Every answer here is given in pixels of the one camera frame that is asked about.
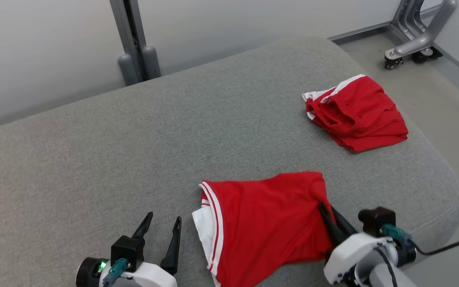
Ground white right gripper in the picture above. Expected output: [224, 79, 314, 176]
[318, 202, 417, 285]

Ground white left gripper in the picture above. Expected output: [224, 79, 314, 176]
[76, 212, 182, 287]

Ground black right camera cable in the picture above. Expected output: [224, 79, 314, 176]
[411, 235, 459, 256]

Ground red shorts with white stripe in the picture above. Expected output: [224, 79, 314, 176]
[302, 74, 409, 153]

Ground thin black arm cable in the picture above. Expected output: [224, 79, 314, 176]
[375, 246, 398, 287]

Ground teal camera connector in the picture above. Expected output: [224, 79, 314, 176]
[381, 224, 412, 246]
[102, 258, 129, 287]

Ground red Bulls jersey white sleeves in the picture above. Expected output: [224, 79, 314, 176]
[192, 171, 336, 287]

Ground teal right camera connector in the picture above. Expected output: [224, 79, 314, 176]
[381, 224, 412, 246]

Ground silver wheeled stand base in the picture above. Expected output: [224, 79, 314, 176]
[384, 0, 458, 71]

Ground grey partition post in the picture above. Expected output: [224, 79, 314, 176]
[110, 0, 149, 83]

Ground teal left camera connector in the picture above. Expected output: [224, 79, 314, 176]
[102, 258, 129, 287]

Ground grey cylindrical post bumper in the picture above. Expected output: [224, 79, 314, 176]
[141, 45, 162, 80]
[118, 54, 139, 86]

